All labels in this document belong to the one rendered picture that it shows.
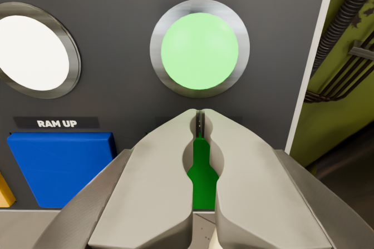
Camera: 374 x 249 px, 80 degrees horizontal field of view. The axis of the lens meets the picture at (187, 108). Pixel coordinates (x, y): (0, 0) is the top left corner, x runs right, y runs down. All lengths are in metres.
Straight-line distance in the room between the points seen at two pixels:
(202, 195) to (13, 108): 0.15
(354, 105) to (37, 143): 0.51
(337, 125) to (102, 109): 0.53
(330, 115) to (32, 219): 1.32
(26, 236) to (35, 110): 1.25
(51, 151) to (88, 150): 0.03
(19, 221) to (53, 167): 1.26
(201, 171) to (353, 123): 0.46
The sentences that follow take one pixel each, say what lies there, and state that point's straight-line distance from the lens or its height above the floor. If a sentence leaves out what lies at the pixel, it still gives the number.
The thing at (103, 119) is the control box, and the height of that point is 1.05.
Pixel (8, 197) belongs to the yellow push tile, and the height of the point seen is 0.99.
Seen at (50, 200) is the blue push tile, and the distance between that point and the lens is 0.23.
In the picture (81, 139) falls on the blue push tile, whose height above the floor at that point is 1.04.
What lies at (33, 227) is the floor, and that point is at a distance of 1.41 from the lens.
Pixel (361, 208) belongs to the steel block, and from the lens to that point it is 0.57.
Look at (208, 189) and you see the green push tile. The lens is 0.19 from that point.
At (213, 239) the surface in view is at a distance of 0.55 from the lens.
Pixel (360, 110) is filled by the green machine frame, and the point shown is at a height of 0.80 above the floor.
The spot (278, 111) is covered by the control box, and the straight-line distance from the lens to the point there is 0.16.
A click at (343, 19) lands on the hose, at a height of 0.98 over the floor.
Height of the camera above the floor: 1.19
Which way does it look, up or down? 59 degrees down
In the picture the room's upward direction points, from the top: 3 degrees counter-clockwise
